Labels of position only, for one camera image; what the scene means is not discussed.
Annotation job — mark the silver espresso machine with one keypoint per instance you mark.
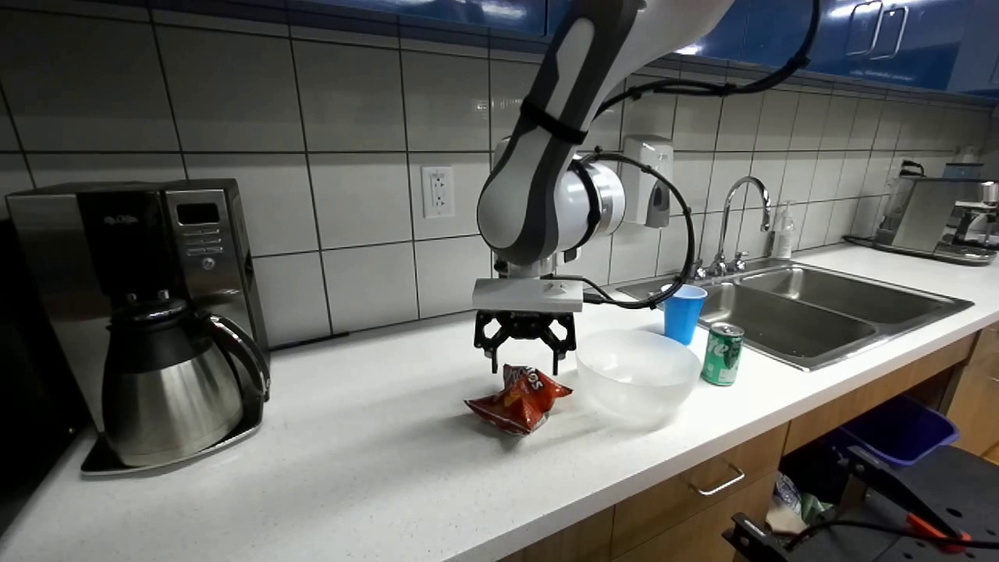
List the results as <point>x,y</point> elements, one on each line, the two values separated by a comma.
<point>938,219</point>

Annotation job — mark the blue upper cabinets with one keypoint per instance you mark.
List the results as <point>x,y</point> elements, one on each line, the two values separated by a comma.
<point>832,36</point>

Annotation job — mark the clear soap pump bottle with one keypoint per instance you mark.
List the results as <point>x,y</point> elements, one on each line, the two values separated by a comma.
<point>786,240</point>

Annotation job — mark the black equipment cart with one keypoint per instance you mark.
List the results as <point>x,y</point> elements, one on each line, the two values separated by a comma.
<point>938,502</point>

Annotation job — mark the blue plastic cup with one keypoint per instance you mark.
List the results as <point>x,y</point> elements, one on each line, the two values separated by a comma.
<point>684,314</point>

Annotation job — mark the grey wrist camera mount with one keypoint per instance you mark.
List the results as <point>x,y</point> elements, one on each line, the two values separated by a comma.
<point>529,294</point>

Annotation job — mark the black microwave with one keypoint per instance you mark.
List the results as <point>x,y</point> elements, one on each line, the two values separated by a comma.
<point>27,406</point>

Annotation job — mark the blue plastic bin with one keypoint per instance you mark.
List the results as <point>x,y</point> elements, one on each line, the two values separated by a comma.
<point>901,432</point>

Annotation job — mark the chrome faucet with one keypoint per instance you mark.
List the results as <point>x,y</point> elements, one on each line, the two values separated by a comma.
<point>752,197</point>

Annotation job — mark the wooden lower cabinets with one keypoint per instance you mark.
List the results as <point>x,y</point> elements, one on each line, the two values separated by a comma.
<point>676,505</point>

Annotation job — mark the steel coffee carafe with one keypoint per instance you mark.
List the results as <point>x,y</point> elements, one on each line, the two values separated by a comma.
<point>173,402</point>

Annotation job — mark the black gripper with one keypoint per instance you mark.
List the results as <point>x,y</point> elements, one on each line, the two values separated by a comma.
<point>527,326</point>

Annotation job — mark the white wall soap dispenser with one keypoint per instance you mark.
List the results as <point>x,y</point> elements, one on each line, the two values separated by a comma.
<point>651,182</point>

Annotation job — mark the green soda can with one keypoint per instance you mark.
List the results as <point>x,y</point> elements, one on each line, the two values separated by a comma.
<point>723,358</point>

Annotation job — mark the steel double sink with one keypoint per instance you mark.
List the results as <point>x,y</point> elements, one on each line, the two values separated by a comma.
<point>823,308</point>

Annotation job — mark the red snack packet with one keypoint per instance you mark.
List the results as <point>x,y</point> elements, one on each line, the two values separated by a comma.
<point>519,402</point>

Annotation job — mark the white wall outlet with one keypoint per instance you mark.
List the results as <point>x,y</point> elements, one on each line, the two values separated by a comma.
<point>438,191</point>

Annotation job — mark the clear plastic bowl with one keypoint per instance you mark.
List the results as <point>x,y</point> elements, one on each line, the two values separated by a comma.
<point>638,378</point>

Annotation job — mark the black coffee maker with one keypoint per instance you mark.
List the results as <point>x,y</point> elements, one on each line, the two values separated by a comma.
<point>199,252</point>

